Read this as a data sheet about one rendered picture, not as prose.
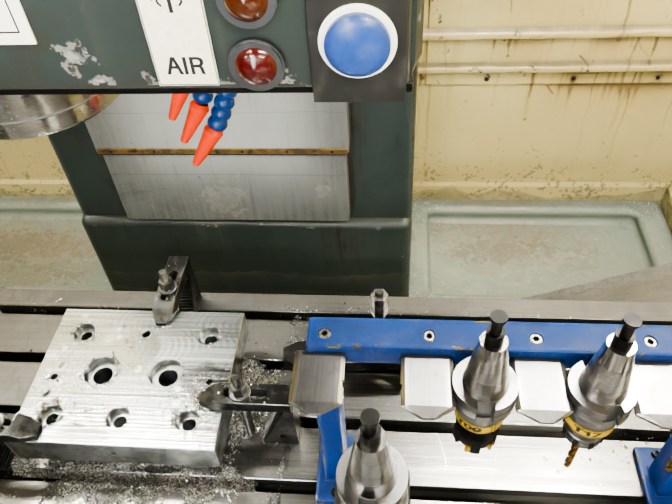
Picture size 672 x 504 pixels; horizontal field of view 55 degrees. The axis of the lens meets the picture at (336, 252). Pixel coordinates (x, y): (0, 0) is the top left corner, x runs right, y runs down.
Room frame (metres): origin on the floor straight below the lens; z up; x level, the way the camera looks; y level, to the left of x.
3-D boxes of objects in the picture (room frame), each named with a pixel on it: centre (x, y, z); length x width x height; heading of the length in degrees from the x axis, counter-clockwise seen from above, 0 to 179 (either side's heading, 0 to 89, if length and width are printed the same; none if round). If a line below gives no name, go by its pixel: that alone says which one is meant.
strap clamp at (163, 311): (0.69, 0.27, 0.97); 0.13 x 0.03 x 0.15; 173
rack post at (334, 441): (0.41, 0.02, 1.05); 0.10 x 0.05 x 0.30; 173
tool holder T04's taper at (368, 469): (0.25, -0.02, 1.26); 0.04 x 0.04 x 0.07
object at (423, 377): (0.34, -0.08, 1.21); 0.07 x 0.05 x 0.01; 173
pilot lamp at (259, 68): (0.27, 0.03, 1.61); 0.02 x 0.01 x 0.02; 83
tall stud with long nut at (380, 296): (0.62, -0.06, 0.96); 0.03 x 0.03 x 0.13
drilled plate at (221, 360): (0.54, 0.31, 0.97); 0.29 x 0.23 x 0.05; 83
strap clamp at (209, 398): (0.48, 0.14, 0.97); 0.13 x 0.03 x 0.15; 83
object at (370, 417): (0.24, -0.02, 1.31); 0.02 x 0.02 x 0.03
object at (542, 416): (0.32, -0.19, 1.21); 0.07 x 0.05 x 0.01; 173
